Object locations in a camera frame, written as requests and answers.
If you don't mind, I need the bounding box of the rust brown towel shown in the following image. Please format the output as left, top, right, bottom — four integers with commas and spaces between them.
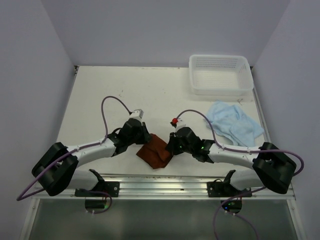
136, 133, 173, 170

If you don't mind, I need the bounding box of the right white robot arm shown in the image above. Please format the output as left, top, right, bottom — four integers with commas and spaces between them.
165, 126, 297, 197

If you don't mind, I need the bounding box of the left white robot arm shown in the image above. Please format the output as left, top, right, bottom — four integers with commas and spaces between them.
31, 118, 152, 197

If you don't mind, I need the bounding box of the light blue towel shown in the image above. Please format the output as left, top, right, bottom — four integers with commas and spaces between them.
205, 101, 264, 147

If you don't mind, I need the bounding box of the white plastic basket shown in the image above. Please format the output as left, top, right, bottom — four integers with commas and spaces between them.
188, 54, 254, 97

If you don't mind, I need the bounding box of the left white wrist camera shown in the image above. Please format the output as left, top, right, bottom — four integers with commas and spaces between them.
129, 109, 144, 122

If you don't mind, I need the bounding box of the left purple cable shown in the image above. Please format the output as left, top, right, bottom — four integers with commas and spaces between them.
16, 96, 132, 216

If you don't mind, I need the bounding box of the purple cable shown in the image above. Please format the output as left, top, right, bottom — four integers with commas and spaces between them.
16, 96, 132, 216
176, 109, 305, 240

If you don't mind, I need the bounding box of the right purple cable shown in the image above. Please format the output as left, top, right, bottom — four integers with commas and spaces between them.
176, 109, 305, 240

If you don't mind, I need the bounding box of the aluminium mounting rail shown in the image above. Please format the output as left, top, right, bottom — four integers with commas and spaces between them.
34, 174, 296, 200

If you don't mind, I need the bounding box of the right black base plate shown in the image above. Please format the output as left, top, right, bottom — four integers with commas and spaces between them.
206, 179, 252, 198

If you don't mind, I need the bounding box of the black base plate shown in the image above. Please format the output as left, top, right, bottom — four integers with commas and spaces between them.
206, 179, 252, 198
74, 181, 120, 198

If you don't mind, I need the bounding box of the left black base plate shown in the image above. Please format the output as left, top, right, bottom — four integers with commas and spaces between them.
74, 181, 120, 198

